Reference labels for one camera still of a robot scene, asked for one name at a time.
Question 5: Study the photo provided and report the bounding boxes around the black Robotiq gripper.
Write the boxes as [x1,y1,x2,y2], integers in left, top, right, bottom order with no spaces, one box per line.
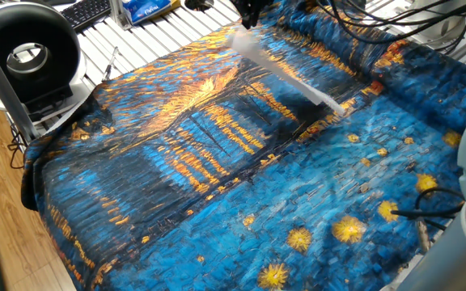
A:
[228,0,277,30]

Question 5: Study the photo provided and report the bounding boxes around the white square cloth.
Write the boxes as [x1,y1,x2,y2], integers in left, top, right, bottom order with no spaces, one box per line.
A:
[227,30,347,116]

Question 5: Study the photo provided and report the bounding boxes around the small black round object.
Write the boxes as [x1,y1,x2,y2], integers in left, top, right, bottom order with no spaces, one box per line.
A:
[184,0,216,12]

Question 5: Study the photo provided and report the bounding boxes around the blue tissue pack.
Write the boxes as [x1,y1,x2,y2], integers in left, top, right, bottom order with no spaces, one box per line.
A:
[121,0,173,26]

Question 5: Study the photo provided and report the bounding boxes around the slim grey pen tool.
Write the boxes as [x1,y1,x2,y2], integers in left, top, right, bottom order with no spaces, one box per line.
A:
[102,46,120,82]

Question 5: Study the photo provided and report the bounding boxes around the black computer keyboard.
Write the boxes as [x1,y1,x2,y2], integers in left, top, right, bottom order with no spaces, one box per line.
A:
[61,0,112,33]

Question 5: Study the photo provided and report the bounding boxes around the white cylindrical device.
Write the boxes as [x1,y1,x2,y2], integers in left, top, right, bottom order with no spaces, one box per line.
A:
[412,0,466,42]

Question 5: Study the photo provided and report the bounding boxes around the starry night painting tablecloth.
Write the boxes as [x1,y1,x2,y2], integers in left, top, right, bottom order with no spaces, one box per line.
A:
[20,0,466,291]

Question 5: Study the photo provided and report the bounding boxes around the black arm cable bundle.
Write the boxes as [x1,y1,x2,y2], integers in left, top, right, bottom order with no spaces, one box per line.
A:
[313,0,466,53]

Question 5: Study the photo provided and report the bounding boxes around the aluminium frame beam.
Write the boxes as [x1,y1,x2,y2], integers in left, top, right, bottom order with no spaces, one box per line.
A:
[0,23,40,142]
[109,0,133,32]

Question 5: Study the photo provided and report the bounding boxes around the black base cable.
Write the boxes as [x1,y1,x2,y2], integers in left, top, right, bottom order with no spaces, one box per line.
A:
[390,186,466,221]

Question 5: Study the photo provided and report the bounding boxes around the black floor cables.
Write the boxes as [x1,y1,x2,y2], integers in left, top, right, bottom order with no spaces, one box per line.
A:
[6,120,30,170]

